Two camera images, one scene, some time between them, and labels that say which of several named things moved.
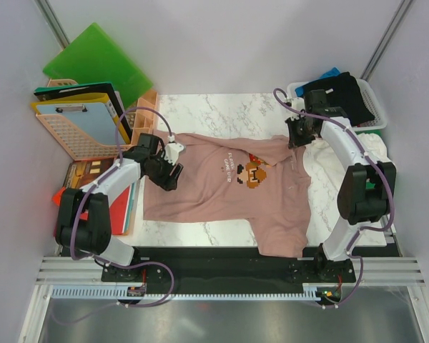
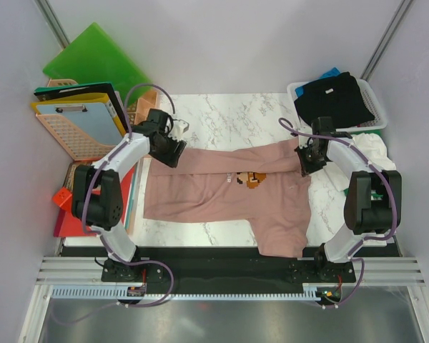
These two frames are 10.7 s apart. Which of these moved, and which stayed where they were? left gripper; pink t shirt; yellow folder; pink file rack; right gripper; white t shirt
Moved: left gripper; right gripper
Stayed: pink file rack; white t shirt; yellow folder; pink t shirt
